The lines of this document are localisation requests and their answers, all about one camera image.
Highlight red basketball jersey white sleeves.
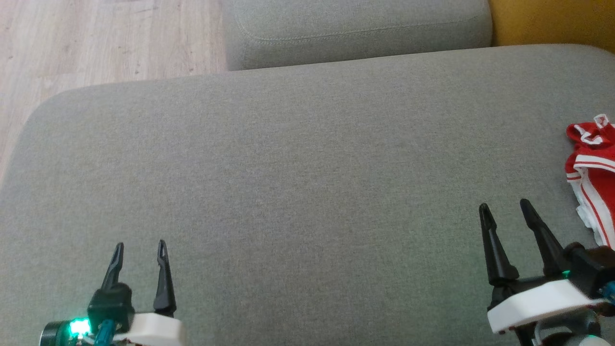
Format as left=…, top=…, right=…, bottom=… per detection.
left=565, top=114, right=615, bottom=248

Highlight black cable teal connector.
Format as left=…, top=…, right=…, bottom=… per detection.
left=94, top=320, right=116, bottom=346

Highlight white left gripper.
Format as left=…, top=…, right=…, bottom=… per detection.
left=100, top=239, right=187, bottom=346

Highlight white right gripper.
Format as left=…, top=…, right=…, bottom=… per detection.
left=479, top=198, right=605, bottom=335

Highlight long yellow sofa back cushion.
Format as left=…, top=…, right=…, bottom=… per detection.
left=489, top=0, right=615, bottom=52

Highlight large grey sofa seat cushion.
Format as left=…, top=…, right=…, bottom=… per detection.
left=0, top=43, right=615, bottom=346

